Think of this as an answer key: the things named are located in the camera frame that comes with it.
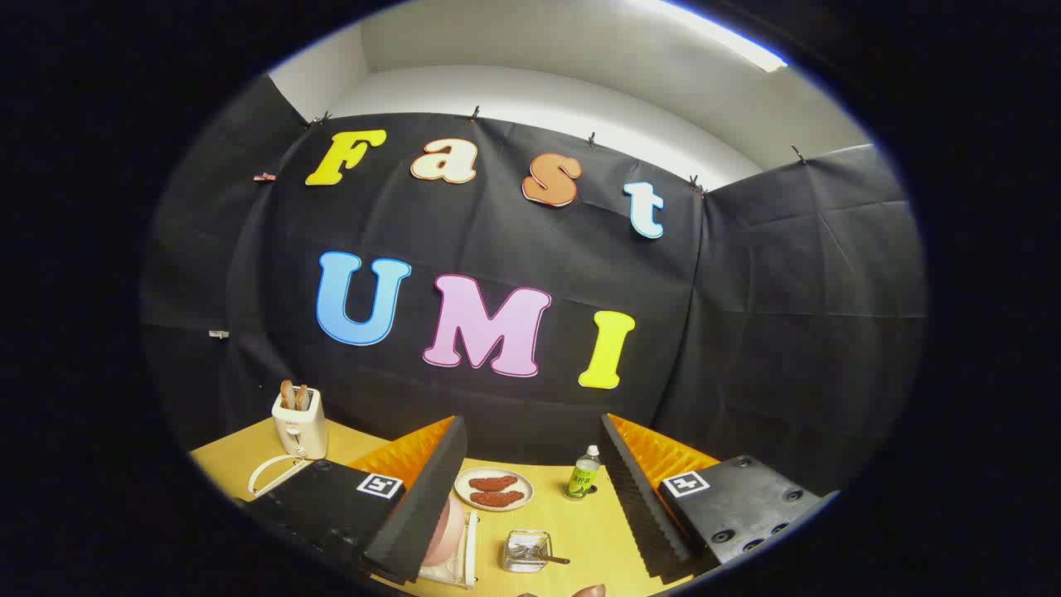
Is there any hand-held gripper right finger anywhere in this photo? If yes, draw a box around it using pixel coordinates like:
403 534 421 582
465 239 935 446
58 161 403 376
598 413 840 581

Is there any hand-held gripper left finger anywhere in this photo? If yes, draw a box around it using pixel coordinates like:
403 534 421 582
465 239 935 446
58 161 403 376
249 416 469 585

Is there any pink plate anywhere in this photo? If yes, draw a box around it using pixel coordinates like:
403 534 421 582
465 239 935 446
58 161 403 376
421 496 455 569

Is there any white dish rack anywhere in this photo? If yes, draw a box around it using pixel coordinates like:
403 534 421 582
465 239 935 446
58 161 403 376
249 454 480 591

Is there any wooden handled metal spoon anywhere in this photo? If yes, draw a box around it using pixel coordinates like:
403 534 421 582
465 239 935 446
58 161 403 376
510 541 571 566

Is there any metal wire basket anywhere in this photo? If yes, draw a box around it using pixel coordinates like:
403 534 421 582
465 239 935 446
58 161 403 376
502 531 554 575

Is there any white plate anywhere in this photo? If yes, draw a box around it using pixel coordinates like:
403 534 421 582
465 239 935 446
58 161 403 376
454 467 535 512

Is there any green drink bottle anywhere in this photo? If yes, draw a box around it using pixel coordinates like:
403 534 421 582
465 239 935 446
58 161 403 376
564 445 601 501

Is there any white toaster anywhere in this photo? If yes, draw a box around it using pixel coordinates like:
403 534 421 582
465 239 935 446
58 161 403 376
272 390 329 459

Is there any black backdrop cloth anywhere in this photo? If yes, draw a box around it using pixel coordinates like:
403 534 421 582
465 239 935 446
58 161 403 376
139 73 928 498

